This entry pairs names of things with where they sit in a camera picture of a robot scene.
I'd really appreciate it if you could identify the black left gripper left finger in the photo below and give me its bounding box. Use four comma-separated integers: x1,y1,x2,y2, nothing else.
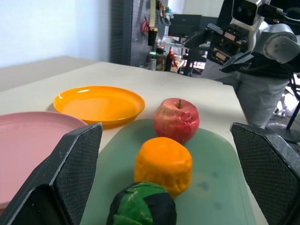
0,122,104,225

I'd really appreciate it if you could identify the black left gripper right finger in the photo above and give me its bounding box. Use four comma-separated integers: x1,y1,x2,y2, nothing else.
230,122,300,225

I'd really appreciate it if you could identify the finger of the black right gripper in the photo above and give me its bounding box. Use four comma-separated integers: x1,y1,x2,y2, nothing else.
182,27,215,49
218,52,255,74

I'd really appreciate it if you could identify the pink plastic plate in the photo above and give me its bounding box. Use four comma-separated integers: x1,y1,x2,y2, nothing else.
0,111,89,210

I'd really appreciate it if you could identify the orange plastic plate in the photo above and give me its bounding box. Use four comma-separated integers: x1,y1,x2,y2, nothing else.
53,85,146,129

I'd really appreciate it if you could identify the green and black avocado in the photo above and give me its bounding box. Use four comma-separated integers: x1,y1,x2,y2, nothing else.
106,181,177,225

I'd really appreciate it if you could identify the orange fruit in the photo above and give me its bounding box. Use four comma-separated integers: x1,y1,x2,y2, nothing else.
134,137,194,199

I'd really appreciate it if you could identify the black monitor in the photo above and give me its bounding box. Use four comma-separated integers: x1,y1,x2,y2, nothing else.
168,14,203,38

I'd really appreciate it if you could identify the dark bottle with red cap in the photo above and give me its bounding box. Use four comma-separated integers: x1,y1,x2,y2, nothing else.
165,49,174,72

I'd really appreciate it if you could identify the black stand base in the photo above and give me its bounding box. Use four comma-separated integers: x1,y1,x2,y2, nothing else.
267,120,300,144

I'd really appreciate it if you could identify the black bottle with yellow cap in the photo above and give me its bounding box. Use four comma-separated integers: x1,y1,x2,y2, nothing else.
148,27,158,46

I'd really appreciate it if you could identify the jar with green lid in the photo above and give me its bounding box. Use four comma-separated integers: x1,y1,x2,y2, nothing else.
149,51,165,71

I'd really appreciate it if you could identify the translucent green tray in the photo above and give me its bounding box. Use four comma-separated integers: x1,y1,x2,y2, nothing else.
79,118,257,225

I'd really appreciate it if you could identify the red apple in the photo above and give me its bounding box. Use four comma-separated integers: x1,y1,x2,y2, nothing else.
154,97,201,145

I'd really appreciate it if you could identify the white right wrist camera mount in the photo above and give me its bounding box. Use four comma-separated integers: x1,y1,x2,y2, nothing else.
231,0,267,55

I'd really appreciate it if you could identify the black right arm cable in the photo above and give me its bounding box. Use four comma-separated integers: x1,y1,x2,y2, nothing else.
263,3,300,23

